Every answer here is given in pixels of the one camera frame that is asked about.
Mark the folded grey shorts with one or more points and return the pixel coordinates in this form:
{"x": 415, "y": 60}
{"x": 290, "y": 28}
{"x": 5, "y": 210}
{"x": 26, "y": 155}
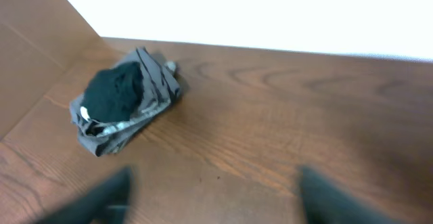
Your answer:
{"x": 161, "y": 91}

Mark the black t-shirt white logo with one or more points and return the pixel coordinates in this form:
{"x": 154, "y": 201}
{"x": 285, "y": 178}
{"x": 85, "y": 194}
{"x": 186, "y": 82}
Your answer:
{"x": 113, "y": 95}

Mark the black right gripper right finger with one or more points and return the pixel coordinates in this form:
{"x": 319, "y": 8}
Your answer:
{"x": 325, "y": 203}

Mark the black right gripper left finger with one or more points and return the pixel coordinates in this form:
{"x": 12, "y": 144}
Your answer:
{"x": 107, "y": 202}

